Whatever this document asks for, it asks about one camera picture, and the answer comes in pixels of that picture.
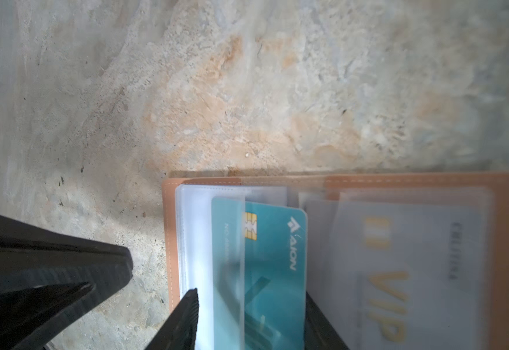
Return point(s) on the white credit card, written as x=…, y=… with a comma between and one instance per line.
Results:
x=406, y=276

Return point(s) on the teal credit card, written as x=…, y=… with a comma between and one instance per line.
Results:
x=259, y=254

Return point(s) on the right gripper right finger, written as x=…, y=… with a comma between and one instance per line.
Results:
x=319, y=333

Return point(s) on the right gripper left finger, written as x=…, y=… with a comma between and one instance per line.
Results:
x=179, y=331

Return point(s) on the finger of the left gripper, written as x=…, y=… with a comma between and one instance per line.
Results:
x=49, y=280

